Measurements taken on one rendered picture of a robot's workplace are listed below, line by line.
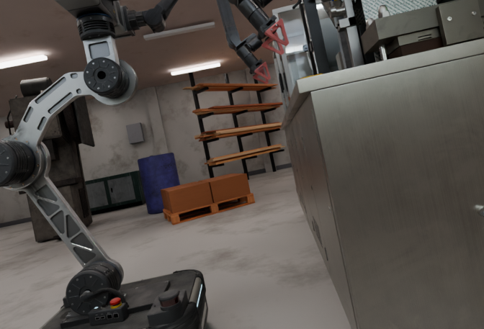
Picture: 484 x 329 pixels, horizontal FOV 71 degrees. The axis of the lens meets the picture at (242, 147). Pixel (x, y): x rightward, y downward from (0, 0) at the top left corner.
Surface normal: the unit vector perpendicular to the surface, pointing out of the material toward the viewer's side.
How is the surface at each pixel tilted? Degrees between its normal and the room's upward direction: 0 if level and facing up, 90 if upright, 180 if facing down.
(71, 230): 90
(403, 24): 90
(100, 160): 90
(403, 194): 90
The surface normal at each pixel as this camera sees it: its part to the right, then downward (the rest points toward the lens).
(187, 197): 0.32, -0.07
